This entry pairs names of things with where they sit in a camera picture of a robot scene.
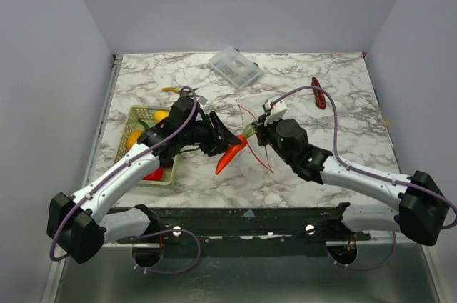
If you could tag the clear plastic parts box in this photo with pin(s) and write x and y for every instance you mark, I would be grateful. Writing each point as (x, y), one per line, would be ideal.
(234, 67)

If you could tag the yellow handled pliers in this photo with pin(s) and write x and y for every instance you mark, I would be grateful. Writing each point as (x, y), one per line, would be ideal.
(176, 91)

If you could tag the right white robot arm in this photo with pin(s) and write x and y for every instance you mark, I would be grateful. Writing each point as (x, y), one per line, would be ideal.
(412, 205)

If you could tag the orange toy fruit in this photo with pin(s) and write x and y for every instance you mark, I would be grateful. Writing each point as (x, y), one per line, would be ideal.
(132, 138)

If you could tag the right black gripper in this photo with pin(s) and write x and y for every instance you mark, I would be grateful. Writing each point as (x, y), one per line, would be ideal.
(265, 135)

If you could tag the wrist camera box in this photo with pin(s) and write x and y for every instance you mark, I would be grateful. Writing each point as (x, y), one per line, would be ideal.
(202, 101)
(274, 110)

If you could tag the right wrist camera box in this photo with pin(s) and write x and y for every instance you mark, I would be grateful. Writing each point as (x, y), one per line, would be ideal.
(274, 110)

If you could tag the yellow toy squash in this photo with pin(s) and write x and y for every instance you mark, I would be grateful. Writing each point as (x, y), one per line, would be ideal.
(159, 115)

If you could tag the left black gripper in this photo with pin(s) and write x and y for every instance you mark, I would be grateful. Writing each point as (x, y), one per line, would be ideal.
(217, 132)

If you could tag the orange toy carrot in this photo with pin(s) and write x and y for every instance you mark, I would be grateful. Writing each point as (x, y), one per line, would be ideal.
(233, 150)

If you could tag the black mounting base rail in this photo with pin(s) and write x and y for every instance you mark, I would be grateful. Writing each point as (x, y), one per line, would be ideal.
(244, 232)

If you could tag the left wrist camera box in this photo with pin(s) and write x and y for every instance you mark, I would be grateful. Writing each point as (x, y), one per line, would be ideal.
(202, 101)

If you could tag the clear zip top bag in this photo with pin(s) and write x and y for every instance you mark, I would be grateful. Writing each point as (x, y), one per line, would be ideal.
(251, 108)

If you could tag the red black utility knife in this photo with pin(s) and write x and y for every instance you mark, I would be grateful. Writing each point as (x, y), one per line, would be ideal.
(320, 100)

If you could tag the red toy tomato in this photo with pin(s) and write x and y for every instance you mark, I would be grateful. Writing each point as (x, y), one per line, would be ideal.
(155, 176)

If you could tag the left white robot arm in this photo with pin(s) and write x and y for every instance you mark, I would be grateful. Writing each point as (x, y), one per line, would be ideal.
(81, 224)

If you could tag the green toy chili pepper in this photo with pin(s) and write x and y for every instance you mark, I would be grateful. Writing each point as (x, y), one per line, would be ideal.
(143, 124)

